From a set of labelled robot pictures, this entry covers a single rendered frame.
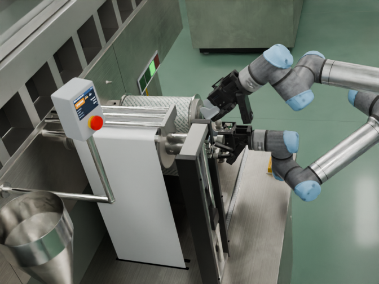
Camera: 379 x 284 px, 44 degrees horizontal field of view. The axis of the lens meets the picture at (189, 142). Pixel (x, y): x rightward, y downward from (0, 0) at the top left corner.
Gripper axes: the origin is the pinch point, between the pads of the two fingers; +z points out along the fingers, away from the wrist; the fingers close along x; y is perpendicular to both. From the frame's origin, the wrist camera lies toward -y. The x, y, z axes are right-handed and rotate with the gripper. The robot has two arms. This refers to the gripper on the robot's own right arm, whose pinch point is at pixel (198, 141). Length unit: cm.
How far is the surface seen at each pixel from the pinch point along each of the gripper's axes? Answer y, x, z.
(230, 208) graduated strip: -18.9, 13.6, -12.8
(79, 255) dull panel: -11, 47, 30
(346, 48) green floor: -109, -276, -52
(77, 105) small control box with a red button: 60, 64, -2
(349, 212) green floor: -109, -74, -58
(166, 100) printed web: 22.4, 6.3, 6.5
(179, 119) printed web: 18.6, 11.8, 1.0
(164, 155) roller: 24.0, 35.7, -2.7
